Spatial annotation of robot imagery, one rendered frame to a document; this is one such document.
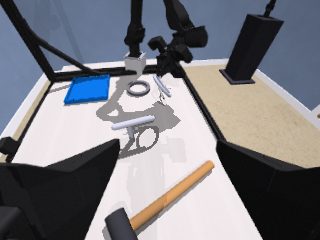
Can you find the blue tray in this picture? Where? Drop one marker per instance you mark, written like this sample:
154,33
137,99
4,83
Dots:
87,87

